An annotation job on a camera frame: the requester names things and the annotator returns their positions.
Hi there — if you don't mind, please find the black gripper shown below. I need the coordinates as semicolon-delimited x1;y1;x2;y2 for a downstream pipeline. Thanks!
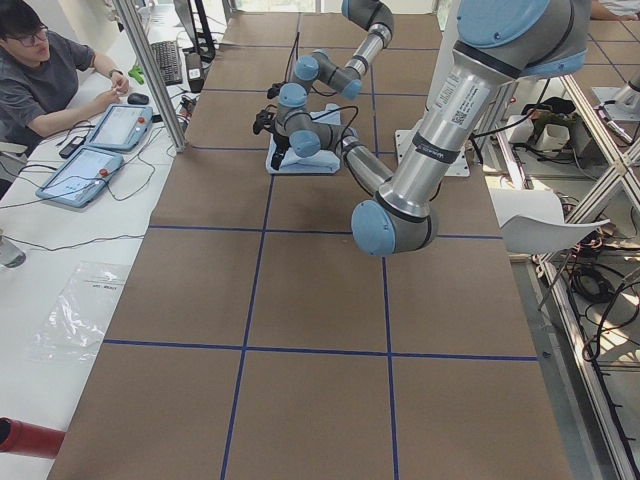
270;125;291;169

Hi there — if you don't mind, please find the light blue button shirt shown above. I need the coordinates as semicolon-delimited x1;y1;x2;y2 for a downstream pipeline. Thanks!
265;130;341;175

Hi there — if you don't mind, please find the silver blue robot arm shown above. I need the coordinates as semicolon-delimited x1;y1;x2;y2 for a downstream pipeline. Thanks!
266;1;591;257
285;1;394;100

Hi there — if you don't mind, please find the black computer keyboard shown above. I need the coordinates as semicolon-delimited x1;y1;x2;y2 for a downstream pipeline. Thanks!
150;40;183;86

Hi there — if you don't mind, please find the black computer mouse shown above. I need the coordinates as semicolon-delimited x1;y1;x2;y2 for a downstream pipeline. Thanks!
127;93;150;105

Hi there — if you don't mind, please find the upper blue teach pendant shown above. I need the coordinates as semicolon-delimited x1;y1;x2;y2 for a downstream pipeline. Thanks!
85;104;153;152

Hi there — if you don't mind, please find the blue teach pendant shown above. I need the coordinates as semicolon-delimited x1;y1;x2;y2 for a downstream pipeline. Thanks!
36;146;124;208
85;104;153;152

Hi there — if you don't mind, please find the green small object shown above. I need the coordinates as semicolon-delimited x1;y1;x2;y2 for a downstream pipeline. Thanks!
128;65;144;85

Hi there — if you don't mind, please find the lower blue teach pendant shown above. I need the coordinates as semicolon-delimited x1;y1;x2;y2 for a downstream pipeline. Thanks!
36;146;124;208

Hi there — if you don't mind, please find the black phone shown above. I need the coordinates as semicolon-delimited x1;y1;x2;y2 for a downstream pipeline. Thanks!
59;136;85;159

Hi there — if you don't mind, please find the seated person in grey shirt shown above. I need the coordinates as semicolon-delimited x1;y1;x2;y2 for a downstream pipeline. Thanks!
1;1;129;150

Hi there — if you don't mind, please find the white curved guard sheet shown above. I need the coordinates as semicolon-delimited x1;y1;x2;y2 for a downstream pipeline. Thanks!
489;188;609;254

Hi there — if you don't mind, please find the clear plastic bag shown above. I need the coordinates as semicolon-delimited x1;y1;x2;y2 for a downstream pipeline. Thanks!
27;261;131;364

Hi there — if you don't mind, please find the clear water bottle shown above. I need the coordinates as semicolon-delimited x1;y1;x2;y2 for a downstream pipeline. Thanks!
0;233;26;268

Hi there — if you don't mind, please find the red cylinder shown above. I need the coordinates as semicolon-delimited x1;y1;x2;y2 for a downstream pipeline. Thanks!
1;417;66;459

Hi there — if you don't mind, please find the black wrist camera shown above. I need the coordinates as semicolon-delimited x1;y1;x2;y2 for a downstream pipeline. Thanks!
267;82;283;99
252;107;276;135

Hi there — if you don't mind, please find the aluminium frame post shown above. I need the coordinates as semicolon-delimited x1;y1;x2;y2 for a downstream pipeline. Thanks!
113;0;187;153

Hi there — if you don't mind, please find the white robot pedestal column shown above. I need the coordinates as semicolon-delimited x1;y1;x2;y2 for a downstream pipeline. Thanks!
395;0;461;164

